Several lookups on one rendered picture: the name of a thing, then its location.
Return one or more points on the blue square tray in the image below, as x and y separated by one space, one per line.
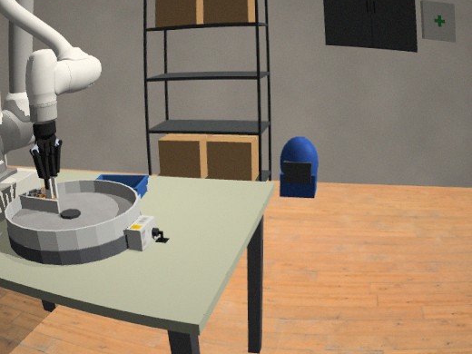
129 180

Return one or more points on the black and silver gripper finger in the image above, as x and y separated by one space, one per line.
54 163
40 160

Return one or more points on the grey round turning table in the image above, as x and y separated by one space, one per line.
81 203

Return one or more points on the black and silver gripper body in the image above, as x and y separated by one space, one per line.
41 130

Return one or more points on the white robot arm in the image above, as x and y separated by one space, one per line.
42 74

